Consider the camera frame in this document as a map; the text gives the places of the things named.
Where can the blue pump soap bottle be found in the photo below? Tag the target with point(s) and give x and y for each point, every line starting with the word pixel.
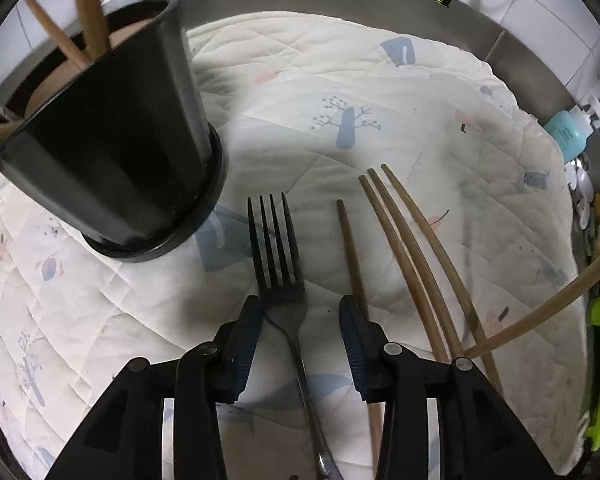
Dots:
pixel 572 127

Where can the black utensil holder cup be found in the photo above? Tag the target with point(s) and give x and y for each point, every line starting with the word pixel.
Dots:
pixel 130 135

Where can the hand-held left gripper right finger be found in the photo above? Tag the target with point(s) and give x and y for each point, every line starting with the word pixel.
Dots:
pixel 352 345

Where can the steel fork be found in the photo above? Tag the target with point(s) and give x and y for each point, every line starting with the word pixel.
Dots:
pixel 280 260

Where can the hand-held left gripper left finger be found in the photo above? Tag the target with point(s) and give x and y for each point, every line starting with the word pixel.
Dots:
pixel 247 340

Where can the white quilted printed cloth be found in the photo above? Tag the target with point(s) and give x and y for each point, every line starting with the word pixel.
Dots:
pixel 305 125

